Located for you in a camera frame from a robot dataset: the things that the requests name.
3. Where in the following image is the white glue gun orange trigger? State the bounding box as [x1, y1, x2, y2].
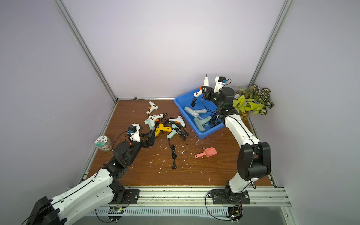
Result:
[149, 114, 164, 127]

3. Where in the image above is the large mint green glue gun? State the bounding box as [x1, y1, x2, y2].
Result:
[193, 116, 212, 132]

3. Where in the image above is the large white glue gun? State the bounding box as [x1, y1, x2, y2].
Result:
[184, 106, 207, 118]

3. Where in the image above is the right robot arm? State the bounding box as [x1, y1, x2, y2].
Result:
[201, 86, 271, 195]

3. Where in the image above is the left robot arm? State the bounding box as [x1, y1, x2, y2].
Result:
[23, 130, 156, 225]

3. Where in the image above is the mint glue gun under white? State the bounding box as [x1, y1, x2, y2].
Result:
[144, 117, 155, 130]

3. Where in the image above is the yellow glue gun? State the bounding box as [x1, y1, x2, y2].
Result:
[155, 123, 172, 137]

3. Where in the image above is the blue plastic storage box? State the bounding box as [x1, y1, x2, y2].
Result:
[174, 87, 225, 139]

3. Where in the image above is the small mint glue gun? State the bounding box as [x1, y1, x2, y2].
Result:
[166, 124, 180, 140]

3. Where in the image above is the small white glue gun far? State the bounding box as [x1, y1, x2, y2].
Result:
[146, 101, 158, 116]

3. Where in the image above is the potted green plant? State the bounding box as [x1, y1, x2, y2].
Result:
[233, 84, 274, 122]

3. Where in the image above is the pink plastic scoop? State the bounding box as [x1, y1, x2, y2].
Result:
[195, 147, 218, 158]

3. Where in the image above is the black power cord with plug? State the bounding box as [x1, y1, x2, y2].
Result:
[168, 139, 178, 171]

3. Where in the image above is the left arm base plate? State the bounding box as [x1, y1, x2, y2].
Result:
[109, 189, 140, 205]

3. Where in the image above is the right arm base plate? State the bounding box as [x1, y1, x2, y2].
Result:
[210, 189, 251, 205]

